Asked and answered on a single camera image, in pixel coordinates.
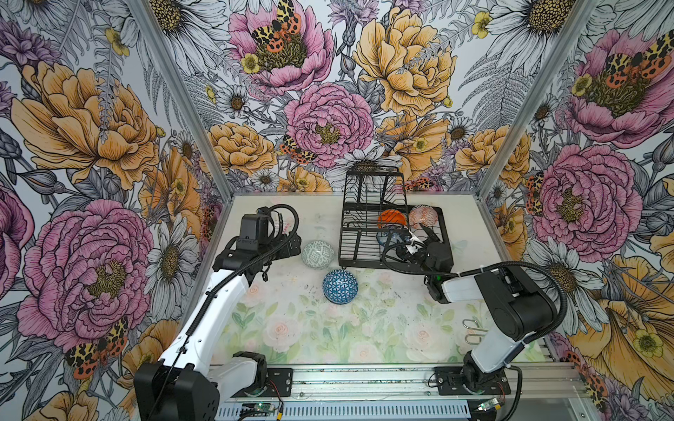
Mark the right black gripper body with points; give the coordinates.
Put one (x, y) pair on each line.
(419, 256)

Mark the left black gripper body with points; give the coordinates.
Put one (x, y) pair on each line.
(273, 244)

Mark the red patterned bowl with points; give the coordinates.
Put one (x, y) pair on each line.
(423, 216)

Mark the black wire dish rack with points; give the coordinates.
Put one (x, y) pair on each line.
(381, 230)

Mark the green patterned bowl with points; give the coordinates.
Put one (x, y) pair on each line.
(317, 254)

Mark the blue floral bowl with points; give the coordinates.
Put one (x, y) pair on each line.
(393, 237)

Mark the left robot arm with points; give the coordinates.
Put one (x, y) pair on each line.
(181, 385)

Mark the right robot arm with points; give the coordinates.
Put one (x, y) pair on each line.
(525, 302)

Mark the blue geometric bowl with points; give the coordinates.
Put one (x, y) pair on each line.
(340, 287)

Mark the green circuit board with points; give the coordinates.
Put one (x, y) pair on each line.
(259, 410)

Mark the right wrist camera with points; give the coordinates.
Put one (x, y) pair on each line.
(413, 244)

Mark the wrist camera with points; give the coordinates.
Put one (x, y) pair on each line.
(254, 232)
(413, 244)

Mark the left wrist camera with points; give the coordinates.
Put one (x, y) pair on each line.
(254, 232)

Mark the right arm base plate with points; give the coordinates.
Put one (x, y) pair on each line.
(469, 381)

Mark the aluminium rail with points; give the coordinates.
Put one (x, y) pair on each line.
(383, 382)

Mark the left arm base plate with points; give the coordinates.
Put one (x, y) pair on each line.
(278, 383)

